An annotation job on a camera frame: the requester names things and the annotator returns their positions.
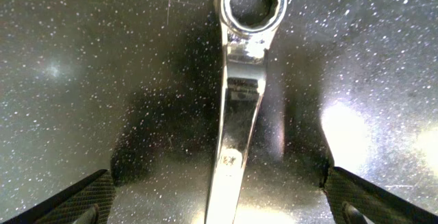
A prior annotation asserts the wrench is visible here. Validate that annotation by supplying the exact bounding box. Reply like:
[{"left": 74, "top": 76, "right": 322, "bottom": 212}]
[{"left": 204, "top": 0, "right": 289, "bottom": 224}]

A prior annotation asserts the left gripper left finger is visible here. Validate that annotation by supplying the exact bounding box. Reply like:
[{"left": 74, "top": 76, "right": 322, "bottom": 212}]
[{"left": 0, "top": 169, "right": 116, "bottom": 224}]

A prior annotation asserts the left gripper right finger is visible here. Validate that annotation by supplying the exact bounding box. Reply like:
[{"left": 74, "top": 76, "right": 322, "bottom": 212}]
[{"left": 322, "top": 166, "right": 438, "bottom": 224}]

